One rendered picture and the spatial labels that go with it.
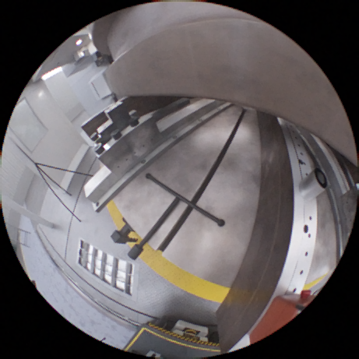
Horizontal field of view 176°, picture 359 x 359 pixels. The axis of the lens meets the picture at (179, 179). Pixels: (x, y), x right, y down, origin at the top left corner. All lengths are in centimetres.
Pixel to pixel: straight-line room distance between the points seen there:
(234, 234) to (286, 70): 73
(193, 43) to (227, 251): 87
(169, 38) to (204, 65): 15
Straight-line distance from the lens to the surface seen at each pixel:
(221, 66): 37
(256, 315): 46
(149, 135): 83
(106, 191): 102
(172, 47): 44
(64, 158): 293
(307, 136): 165
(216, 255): 70
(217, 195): 75
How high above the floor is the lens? 100
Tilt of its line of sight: 57 degrees down
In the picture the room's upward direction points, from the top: 21 degrees counter-clockwise
